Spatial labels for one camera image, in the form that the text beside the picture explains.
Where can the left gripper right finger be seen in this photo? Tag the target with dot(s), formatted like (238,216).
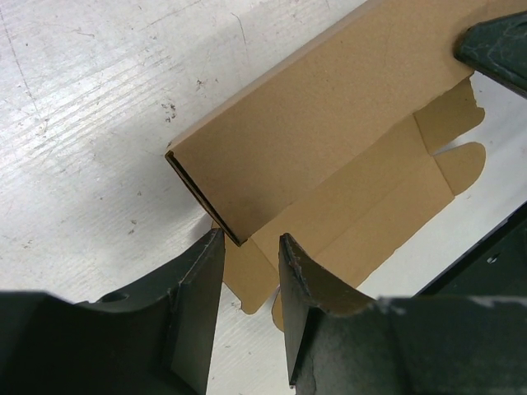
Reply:
(340,341)

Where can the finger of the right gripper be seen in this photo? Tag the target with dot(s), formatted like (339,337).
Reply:
(497,49)

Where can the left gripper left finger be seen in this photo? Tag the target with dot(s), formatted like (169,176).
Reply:
(153,336)

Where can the brown paper box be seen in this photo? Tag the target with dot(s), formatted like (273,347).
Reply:
(345,144)

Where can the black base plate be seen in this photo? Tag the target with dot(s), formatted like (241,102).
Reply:
(495,265)

